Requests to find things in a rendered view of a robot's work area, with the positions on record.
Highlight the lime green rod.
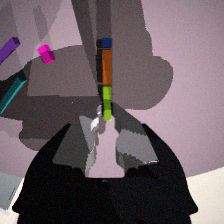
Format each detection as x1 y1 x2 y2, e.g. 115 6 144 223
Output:
103 85 111 120

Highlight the small blue cube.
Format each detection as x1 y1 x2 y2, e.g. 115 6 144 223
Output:
102 38 112 48

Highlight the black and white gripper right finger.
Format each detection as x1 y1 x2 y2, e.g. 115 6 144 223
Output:
111 102 198 215

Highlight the purple rod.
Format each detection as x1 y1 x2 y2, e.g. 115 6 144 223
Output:
0 37 21 64

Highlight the turquoise rod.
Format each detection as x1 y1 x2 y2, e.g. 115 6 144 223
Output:
0 75 26 114

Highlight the short magenta rod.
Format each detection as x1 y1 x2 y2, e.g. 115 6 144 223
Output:
37 45 56 64

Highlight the orange rod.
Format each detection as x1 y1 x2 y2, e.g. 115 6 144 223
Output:
102 50 112 85

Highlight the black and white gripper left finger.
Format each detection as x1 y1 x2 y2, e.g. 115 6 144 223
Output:
12 102 104 214

